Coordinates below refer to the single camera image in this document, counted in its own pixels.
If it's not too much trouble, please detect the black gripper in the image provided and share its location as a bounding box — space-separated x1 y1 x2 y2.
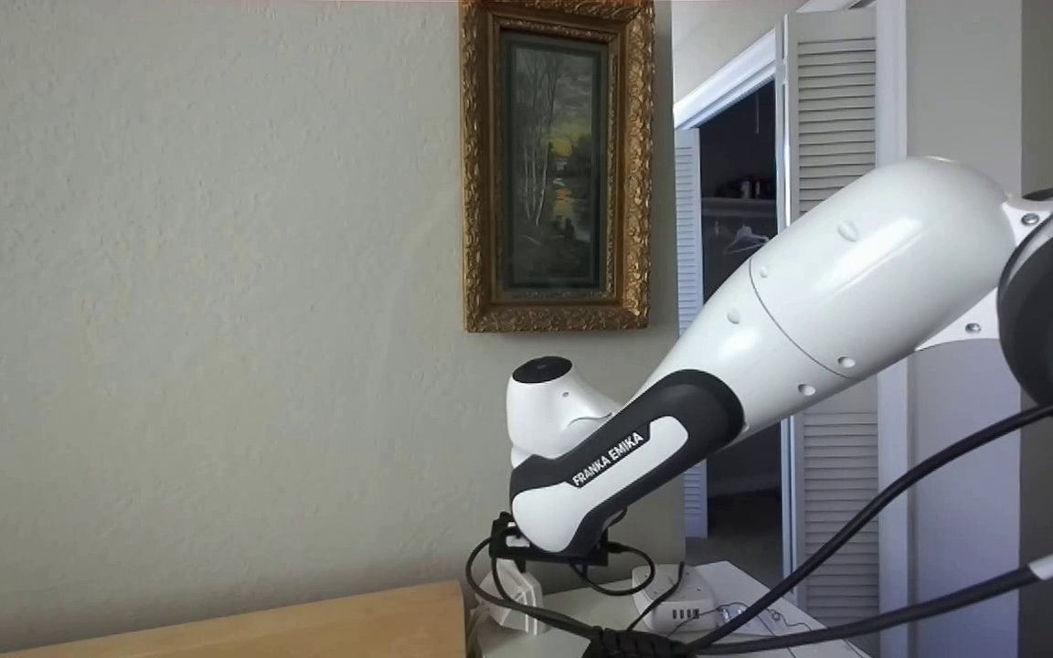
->
486 507 628 607

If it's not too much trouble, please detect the white power strip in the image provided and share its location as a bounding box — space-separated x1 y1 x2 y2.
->
638 558 739 637

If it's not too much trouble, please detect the light wooden headboard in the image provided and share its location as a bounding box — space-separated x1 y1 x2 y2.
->
0 578 473 658

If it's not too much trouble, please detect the gold framed painting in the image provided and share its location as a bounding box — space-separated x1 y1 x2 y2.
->
457 0 662 338

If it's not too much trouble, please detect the white louvered door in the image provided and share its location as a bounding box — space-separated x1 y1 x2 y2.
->
777 0 917 658

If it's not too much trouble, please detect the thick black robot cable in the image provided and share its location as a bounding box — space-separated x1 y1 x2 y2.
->
465 377 1053 658

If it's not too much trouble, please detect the white door frame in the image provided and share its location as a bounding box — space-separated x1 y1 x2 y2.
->
669 31 797 578

